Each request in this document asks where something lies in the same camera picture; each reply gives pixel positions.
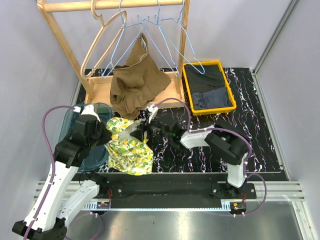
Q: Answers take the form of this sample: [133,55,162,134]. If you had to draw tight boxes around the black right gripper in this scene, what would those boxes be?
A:
[129,115,172,143]

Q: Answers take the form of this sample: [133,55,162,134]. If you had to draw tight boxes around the yellow floral cloth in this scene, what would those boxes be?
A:
[104,117,154,176]

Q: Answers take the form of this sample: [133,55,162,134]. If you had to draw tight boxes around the tan brown skirt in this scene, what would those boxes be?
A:
[110,33,171,120]

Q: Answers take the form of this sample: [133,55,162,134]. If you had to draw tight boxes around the blue wire hanger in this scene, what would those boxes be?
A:
[137,0,180,77]
[101,0,150,79]
[154,0,206,77]

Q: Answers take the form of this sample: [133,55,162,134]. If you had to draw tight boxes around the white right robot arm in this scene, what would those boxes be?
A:
[128,120,252,199]

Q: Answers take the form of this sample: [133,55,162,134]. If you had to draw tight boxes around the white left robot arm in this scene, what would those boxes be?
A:
[12,103,112,240]

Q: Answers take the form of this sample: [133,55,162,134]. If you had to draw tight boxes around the wooden hanger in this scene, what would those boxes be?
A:
[79,0,128,81]

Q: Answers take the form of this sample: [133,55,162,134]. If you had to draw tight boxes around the teal plastic basket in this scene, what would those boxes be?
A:
[58,102,113,173]

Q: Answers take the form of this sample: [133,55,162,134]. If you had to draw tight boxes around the yellow plastic tray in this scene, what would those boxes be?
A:
[183,60,237,116]

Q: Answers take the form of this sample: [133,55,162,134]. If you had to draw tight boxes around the wooden clothes rack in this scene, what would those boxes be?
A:
[37,0,185,108]

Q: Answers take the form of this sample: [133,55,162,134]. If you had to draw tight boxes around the dark blue garment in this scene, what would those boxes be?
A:
[191,87,232,110]

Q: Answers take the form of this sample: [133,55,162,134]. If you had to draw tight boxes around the black striped garment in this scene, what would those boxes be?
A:
[184,64,225,94]

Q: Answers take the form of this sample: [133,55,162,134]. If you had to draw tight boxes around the black marbled mat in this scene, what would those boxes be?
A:
[66,66,282,174]

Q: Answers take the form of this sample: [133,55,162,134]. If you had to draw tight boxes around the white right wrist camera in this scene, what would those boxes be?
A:
[144,103,159,123]

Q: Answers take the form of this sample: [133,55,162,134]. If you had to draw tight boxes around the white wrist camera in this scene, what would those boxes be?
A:
[73,104,101,122]
[144,103,159,123]

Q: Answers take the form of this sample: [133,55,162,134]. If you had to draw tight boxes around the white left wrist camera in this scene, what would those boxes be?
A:
[73,104,101,122]

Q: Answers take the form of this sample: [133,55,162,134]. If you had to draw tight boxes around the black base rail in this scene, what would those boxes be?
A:
[79,171,258,210]

